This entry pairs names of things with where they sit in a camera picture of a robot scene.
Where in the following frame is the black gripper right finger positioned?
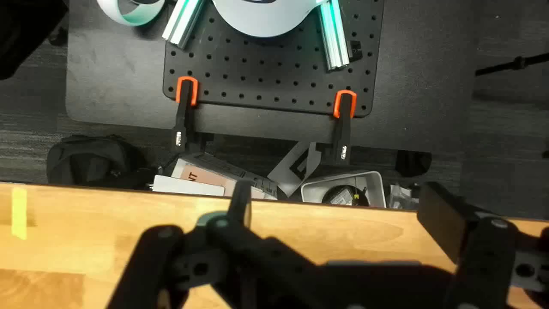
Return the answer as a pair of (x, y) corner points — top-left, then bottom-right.
(417, 182), (517, 309)

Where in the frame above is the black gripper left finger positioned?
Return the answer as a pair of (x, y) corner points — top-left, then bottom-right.
(107, 180), (254, 309)

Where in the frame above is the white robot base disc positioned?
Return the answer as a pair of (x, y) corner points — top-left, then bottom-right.
(213, 0), (328, 38)

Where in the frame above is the gray plastic bin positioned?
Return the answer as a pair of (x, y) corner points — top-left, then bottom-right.
(301, 172), (386, 208)

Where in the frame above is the black bag on floor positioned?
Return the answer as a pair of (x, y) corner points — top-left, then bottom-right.
(47, 136), (157, 189)

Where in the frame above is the left orange black clamp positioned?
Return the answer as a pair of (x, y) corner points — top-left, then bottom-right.
(174, 76), (199, 151)

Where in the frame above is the orange black clamp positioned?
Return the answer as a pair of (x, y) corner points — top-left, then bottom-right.
(333, 89), (357, 163)
(174, 76), (199, 151)

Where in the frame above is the right orange black clamp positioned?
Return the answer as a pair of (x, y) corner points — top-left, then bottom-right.
(333, 89), (357, 163)

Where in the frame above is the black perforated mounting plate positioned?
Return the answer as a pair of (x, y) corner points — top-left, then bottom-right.
(163, 0), (385, 119)

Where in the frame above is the yellow tape strip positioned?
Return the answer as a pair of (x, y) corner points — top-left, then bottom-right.
(11, 187), (28, 241)

